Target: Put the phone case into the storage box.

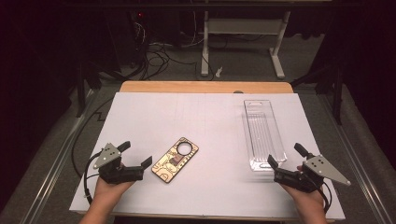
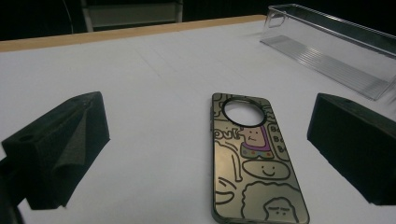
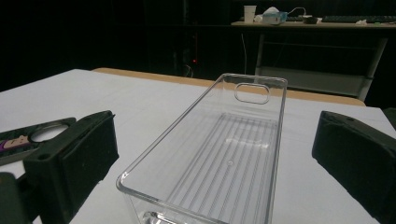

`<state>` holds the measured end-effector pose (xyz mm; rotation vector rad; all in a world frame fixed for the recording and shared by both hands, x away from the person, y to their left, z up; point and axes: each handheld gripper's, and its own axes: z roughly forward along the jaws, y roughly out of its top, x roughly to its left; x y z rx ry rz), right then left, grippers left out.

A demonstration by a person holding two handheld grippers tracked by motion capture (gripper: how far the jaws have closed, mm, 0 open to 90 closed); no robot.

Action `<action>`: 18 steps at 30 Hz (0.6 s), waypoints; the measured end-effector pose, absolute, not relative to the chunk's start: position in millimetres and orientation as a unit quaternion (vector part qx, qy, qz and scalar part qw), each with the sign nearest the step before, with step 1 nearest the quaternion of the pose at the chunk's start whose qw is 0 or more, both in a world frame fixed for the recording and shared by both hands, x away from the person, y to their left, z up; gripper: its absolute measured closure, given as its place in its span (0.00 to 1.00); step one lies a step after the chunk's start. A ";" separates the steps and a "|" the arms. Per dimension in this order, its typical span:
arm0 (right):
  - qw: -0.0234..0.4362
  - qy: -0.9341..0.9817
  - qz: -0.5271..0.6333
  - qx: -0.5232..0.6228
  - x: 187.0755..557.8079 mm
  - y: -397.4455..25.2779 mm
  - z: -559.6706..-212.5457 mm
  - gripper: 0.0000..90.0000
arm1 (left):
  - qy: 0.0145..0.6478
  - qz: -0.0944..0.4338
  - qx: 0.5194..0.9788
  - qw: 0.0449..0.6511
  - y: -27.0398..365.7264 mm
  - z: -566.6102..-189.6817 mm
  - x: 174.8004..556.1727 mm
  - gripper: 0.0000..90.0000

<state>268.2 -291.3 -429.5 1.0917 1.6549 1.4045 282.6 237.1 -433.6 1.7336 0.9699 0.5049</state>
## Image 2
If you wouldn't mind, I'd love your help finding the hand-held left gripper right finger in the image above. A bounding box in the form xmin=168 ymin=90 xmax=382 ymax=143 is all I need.
xmin=306 ymin=92 xmax=396 ymax=206

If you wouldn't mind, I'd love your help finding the clear plastic tray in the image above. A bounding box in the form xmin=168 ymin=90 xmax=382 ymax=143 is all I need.
xmin=260 ymin=3 xmax=396 ymax=101

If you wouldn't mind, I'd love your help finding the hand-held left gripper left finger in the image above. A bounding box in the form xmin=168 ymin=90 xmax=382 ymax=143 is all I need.
xmin=0 ymin=91 xmax=111 ymax=211

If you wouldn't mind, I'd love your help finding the cartoon print phone case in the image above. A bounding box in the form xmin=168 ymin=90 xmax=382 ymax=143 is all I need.
xmin=210 ymin=91 xmax=311 ymax=224

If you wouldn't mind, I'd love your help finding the white table sheet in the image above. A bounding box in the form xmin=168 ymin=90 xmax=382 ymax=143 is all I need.
xmin=0 ymin=21 xmax=396 ymax=224

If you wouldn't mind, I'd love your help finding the white metal stand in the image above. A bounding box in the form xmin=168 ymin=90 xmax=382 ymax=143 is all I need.
xmin=79 ymin=0 xmax=184 ymax=33

